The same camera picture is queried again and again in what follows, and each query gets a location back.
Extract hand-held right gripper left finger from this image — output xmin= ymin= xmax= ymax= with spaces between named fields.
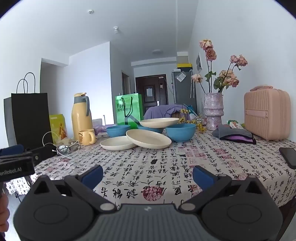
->
xmin=30 ymin=165 xmax=117 ymax=212

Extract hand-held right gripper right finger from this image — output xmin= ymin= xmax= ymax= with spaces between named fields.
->
xmin=179 ymin=165 xmax=269 ymax=212

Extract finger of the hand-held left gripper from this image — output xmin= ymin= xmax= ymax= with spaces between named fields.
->
xmin=0 ymin=144 xmax=24 ymax=156
xmin=23 ymin=149 xmax=43 ymax=166

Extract cream plate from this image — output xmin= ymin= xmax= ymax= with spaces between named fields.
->
xmin=125 ymin=129 xmax=172 ymax=149
xmin=100 ymin=136 xmax=137 ymax=151
xmin=139 ymin=117 xmax=180 ymax=128

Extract blue bowl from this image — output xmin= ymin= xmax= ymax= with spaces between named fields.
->
xmin=165 ymin=123 xmax=196 ymax=143
xmin=106 ymin=125 xmax=131 ymax=138
xmin=137 ymin=125 xmax=164 ymax=134

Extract person's left hand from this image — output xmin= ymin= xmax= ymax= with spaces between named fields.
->
xmin=0 ymin=196 xmax=10 ymax=232

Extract black paper bag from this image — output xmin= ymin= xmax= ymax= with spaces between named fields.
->
xmin=11 ymin=72 xmax=54 ymax=149

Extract yellow green box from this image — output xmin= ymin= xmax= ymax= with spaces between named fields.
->
xmin=49 ymin=114 xmax=69 ymax=144

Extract yellow mug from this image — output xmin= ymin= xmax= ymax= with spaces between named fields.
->
xmin=79 ymin=129 xmax=97 ymax=146

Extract yellow flower branch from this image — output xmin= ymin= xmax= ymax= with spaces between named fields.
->
xmin=179 ymin=108 xmax=207 ymax=133

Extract grey pouch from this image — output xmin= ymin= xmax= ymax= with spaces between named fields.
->
xmin=211 ymin=124 xmax=253 ymax=140

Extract purple black pouch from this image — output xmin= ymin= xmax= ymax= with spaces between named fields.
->
xmin=225 ymin=136 xmax=257 ymax=145

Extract yellow thermos jug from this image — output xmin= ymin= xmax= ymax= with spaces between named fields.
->
xmin=71 ymin=93 xmax=93 ymax=140

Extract green red packet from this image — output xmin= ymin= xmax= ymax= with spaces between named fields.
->
xmin=227 ymin=120 xmax=245 ymax=129

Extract pink speckled vase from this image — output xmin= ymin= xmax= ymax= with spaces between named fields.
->
xmin=203 ymin=93 xmax=224 ymax=131

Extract purple jacket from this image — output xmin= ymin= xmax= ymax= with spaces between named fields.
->
xmin=144 ymin=104 xmax=197 ymax=121

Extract green paper bag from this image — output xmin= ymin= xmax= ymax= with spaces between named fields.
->
xmin=115 ymin=93 xmax=144 ymax=130

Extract grey refrigerator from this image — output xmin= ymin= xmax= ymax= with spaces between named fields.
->
xmin=171 ymin=70 xmax=197 ymax=114

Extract pink ribbed case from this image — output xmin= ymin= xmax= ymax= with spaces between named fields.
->
xmin=244 ymin=86 xmax=291 ymax=141

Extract black phone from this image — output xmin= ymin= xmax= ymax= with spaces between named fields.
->
xmin=279 ymin=147 xmax=296 ymax=169

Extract white umbrella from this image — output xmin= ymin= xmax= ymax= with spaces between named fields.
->
xmin=190 ymin=68 xmax=195 ymax=99

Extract dark brown entrance door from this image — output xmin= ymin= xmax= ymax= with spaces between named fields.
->
xmin=136 ymin=75 xmax=167 ymax=114

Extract brown interior door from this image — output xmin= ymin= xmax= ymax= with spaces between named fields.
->
xmin=122 ymin=72 xmax=131 ymax=95

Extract dried pink roses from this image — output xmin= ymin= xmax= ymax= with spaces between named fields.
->
xmin=191 ymin=39 xmax=248 ymax=94

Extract white cable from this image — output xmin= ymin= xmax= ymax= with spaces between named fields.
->
xmin=42 ymin=132 xmax=93 ymax=159

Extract clear frame eyeglasses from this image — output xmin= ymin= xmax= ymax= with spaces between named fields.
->
xmin=57 ymin=141 xmax=80 ymax=153

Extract white wall panel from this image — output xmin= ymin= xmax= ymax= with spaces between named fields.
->
xmin=195 ymin=52 xmax=203 ymax=71

